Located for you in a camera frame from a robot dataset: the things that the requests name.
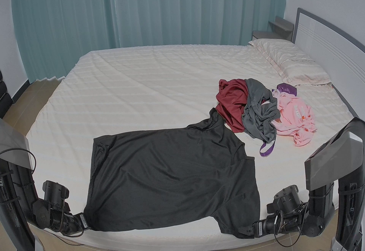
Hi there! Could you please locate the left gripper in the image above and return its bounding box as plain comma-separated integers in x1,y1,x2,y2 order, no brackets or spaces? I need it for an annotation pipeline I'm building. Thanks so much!
61,213,89,234

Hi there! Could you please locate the purple garment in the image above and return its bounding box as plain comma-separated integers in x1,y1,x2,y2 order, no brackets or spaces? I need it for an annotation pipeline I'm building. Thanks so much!
259,82,298,157

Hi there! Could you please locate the black T-shirt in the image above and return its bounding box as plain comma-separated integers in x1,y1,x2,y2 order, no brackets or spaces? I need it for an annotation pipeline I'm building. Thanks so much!
83,107,261,239

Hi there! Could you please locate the grey garment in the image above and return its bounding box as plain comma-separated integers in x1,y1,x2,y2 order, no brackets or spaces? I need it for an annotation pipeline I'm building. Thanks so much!
242,78,281,143

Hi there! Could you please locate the bed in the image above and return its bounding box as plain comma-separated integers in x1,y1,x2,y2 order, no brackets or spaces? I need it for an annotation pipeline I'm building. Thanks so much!
26,8,365,246

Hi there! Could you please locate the dark red garment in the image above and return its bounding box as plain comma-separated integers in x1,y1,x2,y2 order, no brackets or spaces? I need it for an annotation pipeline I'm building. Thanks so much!
216,79,248,133

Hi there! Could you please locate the black padded chair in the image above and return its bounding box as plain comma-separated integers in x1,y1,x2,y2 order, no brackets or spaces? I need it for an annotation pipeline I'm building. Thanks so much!
0,70,13,119

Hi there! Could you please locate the blue-green curtain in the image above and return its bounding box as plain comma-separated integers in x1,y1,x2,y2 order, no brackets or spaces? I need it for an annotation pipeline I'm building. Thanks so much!
11,0,120,82
110,0,287,46

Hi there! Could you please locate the cream pillow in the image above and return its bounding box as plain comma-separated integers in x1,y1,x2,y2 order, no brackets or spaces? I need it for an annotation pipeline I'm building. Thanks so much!
248,39,332,86

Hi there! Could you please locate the pink T-shirt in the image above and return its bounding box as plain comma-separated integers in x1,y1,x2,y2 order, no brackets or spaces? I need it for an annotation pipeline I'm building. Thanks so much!
269,89,317,147

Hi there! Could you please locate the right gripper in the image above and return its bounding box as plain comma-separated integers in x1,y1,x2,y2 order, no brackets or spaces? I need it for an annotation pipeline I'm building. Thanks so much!
238,216,287,239

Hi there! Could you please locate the black cable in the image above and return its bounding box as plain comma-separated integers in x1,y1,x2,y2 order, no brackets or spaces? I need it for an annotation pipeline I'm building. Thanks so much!
0,148,37,175
273,214,300,247

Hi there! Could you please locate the grey bedside table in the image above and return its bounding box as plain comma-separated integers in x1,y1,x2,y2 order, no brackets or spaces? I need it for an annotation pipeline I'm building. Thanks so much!
252,16,294,43

